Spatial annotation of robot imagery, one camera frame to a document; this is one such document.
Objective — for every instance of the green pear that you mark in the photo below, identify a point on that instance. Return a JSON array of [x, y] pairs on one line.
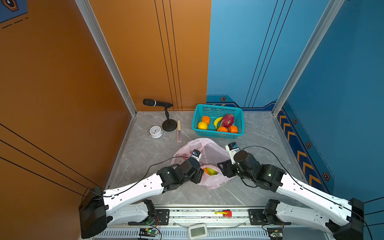
[[212, 172]]

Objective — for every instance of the left green circuit board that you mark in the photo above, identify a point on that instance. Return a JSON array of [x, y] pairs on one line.
[[148, 233]]

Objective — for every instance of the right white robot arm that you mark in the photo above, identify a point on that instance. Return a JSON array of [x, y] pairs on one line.
[[340, 218]]

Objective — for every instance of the orange mandarin fruit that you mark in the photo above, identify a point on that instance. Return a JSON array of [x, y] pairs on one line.
[[222, 129]]

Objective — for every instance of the right circuit board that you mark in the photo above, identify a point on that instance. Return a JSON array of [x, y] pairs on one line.
[[275, 233]]

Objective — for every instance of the white digital timer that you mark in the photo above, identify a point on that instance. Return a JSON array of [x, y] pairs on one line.
[[197, 231]]

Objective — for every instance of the white round clock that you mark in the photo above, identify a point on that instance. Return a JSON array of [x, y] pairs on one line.
[[156, 132]]

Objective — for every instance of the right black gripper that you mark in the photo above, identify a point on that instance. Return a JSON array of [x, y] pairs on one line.
[[226, 168]]

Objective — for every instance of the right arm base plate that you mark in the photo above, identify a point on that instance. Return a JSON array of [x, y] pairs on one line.
[[258, 217]]

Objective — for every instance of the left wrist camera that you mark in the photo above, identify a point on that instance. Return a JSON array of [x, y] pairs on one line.
[[196, 154]]

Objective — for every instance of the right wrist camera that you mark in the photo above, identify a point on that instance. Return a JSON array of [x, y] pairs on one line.
[[232, 149]]

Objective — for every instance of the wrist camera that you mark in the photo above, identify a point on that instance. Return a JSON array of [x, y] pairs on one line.
[[196, 154], [232, 149]]

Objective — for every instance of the yellow lemon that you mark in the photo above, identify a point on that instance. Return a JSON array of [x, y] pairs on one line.
[[202, 125]]

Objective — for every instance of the red dragon fruit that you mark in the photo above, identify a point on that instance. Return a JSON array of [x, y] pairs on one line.
[[227, 121]]

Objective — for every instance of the pink plastic bag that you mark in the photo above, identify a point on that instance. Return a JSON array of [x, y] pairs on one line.
[[211, 155]]

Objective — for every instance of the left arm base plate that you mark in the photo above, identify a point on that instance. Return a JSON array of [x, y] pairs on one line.
[[161, 218]]

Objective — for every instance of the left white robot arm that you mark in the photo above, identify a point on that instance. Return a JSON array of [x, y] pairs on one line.
[[129, 204]]

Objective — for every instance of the orange persimmon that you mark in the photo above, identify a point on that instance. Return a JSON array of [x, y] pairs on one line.
[[206, 119]]

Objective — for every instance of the teal plastic basket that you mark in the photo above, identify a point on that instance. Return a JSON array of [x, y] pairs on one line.
[[215, 112]]

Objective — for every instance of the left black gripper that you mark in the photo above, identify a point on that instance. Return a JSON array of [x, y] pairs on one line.
[[199, 174]]

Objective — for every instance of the yellow banana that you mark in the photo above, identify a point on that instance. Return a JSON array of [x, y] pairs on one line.
[[217, 122]]

